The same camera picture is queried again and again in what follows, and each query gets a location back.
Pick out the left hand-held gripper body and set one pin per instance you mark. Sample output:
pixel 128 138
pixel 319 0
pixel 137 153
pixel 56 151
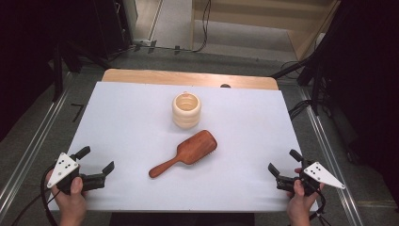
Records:
pixel 64 166

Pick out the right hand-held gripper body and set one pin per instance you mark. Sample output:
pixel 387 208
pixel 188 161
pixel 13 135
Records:
pixel 320 174

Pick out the brown wooden hairbrush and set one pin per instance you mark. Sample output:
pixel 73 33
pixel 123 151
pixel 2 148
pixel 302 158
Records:
pixel 194 149

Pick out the cream ribbed cup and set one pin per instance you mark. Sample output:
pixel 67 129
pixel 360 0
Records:
pixel 186 113

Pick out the person's right hand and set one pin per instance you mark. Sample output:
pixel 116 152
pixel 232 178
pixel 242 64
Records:
pixel 299 204

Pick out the person's left hand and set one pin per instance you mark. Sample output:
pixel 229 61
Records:
pixel 73 204

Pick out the white board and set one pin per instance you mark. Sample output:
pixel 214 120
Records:
pixel 138 125

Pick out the dark table grommet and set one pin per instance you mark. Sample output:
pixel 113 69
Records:
pixel 225 85

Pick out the light wooden table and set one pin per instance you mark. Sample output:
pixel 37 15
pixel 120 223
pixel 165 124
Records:
pixel 156 77

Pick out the black cabinet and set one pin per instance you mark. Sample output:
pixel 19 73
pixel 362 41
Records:
pixel 111 25

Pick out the beige wooden platform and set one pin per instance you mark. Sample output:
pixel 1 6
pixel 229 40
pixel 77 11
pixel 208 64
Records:
pixel 251 22

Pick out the silver floor rail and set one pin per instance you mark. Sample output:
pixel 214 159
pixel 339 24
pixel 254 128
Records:
pixel 34 141
pixel 329 157

